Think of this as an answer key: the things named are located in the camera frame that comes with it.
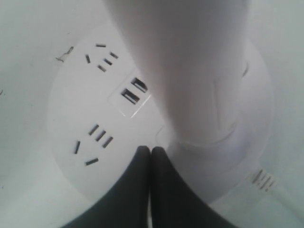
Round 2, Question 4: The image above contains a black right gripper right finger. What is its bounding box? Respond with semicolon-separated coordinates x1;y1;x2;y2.
150;147;234;228

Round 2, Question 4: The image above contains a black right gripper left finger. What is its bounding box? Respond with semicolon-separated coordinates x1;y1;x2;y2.
63;146;151;228

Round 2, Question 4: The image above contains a white desk lamp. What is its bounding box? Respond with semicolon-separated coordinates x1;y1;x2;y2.
48;0;274;203

